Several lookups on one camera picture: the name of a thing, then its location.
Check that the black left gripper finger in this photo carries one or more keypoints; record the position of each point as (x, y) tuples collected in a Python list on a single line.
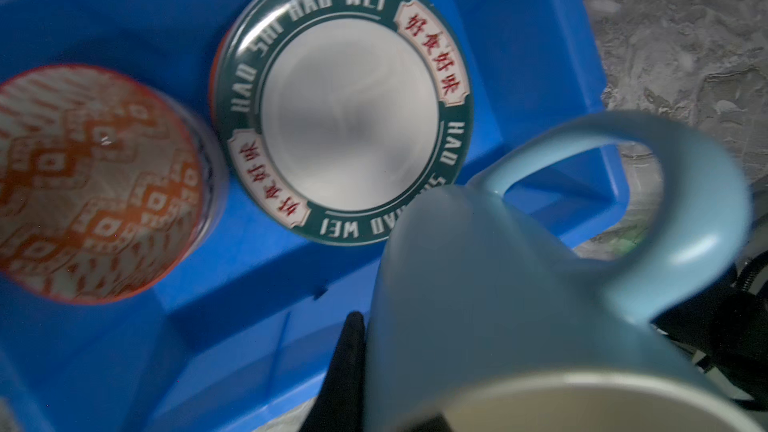
[(339, 404)]

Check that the light blue ceramic mug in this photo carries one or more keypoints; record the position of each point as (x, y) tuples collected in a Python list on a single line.
[(485, 319)]

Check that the green rim lettered plate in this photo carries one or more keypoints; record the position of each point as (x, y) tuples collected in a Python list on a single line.
[(336, 114)]

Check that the orange patterned ceramic bowl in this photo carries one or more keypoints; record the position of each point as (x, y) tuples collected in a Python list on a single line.
[(102, 189)]

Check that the lavender ceramic bowl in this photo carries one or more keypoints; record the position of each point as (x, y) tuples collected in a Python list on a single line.
[(215, 173)]

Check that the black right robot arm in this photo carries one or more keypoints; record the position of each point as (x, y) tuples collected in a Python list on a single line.
[(727, 322)]

